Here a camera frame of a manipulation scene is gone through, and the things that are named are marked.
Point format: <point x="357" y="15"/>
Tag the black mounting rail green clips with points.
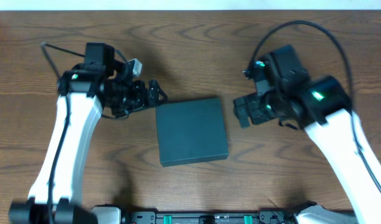
<point x="308" y="213"/>

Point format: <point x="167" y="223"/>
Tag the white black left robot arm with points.
<point x="84" y="92"/>

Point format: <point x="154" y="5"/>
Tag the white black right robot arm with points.
<point x="323" y="110"/>

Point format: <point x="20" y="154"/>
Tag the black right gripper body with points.
<point x="267" y="106"/>

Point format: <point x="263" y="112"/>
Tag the black cardboard box with lid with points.
<point x="191" y="132"/>

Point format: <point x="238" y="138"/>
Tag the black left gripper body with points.
<point x="150" y="95"/>

